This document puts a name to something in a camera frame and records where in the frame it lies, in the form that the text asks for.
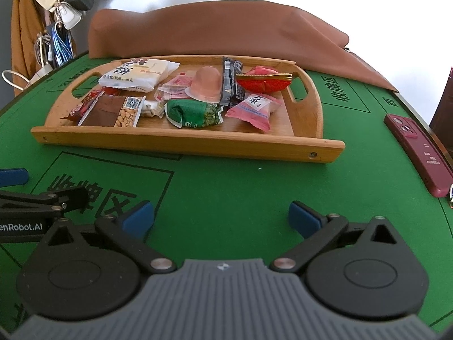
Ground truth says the blue cable bundle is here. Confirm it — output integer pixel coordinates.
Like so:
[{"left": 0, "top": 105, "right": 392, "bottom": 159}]
[{"left": 50, "top": 21, "right": 76, "bottom": 67}]

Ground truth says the black snack packet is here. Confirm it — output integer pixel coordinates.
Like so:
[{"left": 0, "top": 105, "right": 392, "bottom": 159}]
[{"left": 219, "top": 57, "right": 245, "bottom": 109}]

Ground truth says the green snack packet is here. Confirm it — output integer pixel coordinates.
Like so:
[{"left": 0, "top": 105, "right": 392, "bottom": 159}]
[{"left": 164, "top": 98, "right": 224, "bottom": 129}]

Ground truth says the brown leather cloth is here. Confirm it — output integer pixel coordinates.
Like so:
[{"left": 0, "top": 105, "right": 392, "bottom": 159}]
[{"left": 88, "top": 0, "right": 399, "bottom": 93}]

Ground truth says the white flower cake packet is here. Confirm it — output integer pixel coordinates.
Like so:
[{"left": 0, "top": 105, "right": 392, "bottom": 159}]
[{"left": 98, "top": 58, "right": 180, "bottom": 93}]

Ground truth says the wooden tray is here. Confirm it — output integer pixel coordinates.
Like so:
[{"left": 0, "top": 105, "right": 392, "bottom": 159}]
[{"left": 30, "top": 55, "right": 345, "bottom": 163}]

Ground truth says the dark red phone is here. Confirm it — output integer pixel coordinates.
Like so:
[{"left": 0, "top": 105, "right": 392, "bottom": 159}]
[{"left": 384, "top": 113, "right": 453, "bottom": 199}]

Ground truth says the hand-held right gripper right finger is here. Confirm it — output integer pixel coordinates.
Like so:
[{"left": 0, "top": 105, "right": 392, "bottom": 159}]
[{"left": 271, "top": 201, "right": 402, "bottom": 273}]

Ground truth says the pink candy packet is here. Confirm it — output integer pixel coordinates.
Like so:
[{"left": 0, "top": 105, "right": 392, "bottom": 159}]
[{"left": 225, "top": 94, "right": 284, "bottom": 134}]

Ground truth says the white keychain case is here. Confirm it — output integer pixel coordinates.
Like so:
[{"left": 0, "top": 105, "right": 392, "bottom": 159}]
[{"left": 53, "top": 2, "right": 83, "bottom": 29}]

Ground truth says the dark wooden furniture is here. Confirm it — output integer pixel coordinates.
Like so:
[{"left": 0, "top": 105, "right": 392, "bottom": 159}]
[{"left": 430, "top": 67, "right": 453, "bottom": 165}]

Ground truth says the red and white snack packet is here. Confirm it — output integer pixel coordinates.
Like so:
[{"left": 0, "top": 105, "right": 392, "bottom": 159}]
[{"left": 154, "top": 73, "right": 194, "bottom": 102}]

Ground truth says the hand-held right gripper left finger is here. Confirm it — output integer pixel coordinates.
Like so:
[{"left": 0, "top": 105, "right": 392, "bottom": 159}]
[{"left": 38, "top": 201, "right": 177, "bottom": 274}]

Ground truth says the beige spotted snack packet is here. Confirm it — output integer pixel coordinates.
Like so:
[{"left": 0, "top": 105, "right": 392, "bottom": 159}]
[{"left": 139, "top": 100, "right": 166, "bottom": 118}]

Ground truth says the white charger with cable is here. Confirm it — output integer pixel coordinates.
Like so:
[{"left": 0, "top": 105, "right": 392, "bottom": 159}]
[{"left": 2, "top": 35, "right": 54, "bottom": 90}]

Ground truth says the brown nut packet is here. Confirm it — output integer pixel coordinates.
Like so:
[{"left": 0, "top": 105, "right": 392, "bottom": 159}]
[{"left": 77, "top": 95, "right": 146, "bottom": 129}]

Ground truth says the red nut packet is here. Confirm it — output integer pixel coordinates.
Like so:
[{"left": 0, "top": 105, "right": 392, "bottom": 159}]
[{"left": 235, "top": 72, "right": 293, "bottom": 94}]

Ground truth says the red chocolate bar wrapper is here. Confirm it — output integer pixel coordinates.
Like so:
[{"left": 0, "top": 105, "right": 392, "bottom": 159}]
[{"left": 60, "top": 90, "right": 107, "bottom": 121}]

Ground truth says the orange jacket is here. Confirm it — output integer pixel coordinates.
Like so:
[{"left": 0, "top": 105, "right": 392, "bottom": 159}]
[{"left": 10, "top": 0, "right": 48, "bottom": 78}]

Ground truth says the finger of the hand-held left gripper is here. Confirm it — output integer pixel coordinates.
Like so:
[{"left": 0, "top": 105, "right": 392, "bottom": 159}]
[
  {"left": 0, "top": 168, "right": 29, "bottom": 188},
  {"left": 0, "top": 186, "right": 89, "bottom": 218}
]

